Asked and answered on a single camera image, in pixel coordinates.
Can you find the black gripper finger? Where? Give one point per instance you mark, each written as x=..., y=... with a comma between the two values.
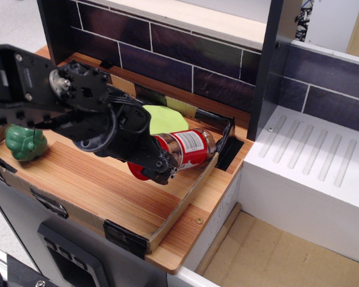
x=160, y=178

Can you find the white drainboard sink unit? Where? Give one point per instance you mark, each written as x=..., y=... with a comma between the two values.
x=302, y=176

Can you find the light green plastic plate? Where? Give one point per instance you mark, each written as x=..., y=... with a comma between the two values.
x=165, y=120

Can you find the dark grey left post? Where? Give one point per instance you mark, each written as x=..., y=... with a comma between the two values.
x=57, y=29

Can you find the green toy bell pepper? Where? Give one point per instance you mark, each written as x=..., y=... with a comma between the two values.
x=25, y=144

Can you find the dark grey vertical post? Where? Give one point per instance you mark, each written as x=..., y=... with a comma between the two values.
x=280, y=31

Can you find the red-capped basil spice bottle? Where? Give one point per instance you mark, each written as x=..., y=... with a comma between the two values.
x=188, y=149

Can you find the cardboard fence with black tape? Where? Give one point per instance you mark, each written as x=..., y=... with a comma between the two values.
x=77, y=193

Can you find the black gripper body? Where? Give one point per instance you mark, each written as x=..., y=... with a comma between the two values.
x=131, y=142

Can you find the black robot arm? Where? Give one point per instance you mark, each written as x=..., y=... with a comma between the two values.
x=79, y=103

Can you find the light wooden shelf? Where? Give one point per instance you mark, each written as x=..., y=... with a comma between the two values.
x=204, y=21

